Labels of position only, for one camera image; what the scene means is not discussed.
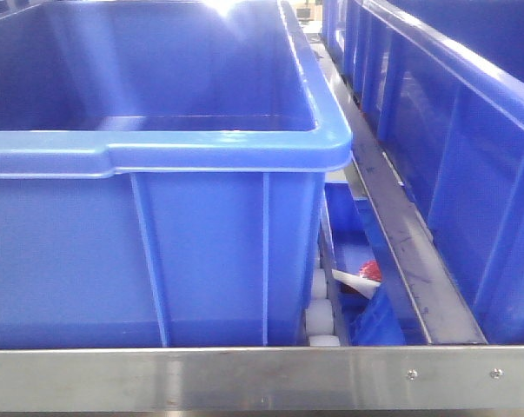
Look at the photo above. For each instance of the large blue target bin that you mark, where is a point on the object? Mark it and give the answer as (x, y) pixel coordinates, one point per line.
(162, 166)

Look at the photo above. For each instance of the steel rack divider rail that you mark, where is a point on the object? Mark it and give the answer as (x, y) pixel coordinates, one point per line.
(426, 302)

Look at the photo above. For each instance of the white conveyor roller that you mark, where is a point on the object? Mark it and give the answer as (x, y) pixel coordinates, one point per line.
(319, 319)

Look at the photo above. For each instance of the red and white item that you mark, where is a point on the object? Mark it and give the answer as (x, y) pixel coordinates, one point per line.
(366, 281)

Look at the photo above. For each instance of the steel rack front rail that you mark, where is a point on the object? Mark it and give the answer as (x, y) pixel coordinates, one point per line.
(262, 379)

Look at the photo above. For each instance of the blue bin adjacent right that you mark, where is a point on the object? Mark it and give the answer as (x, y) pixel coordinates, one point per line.
(442, 86)

